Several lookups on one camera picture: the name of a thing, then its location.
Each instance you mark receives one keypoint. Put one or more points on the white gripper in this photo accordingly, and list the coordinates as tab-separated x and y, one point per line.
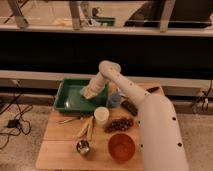
96	85

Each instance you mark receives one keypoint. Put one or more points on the light blue sponge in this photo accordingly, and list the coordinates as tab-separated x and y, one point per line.
82	92

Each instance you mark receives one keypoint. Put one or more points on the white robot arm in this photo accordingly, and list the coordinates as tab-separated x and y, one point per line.
160	135

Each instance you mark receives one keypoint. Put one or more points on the green plastic tray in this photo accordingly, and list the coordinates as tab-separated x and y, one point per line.
69	99

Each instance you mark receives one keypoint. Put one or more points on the white paper cup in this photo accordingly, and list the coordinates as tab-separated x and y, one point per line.
101	115

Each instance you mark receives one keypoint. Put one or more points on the blue cloth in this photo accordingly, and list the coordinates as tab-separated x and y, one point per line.
114	100

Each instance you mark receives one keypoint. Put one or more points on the black rectangular remote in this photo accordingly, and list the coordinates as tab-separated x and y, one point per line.
129	107

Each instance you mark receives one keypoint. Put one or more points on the thin metal utensil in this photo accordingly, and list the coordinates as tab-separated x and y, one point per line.
68	120

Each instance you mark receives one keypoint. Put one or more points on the bunch of dark grapes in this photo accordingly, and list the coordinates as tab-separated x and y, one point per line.
121	124

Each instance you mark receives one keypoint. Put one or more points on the wooden table board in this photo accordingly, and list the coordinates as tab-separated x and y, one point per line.
58	149

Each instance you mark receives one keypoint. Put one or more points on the metal measuring cup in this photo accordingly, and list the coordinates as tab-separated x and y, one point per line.
83	146

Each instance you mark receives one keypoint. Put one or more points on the red plastic bowl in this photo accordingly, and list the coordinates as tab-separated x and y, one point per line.
121	147

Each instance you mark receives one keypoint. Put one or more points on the black handled knife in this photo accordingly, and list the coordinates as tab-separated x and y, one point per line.
153	89

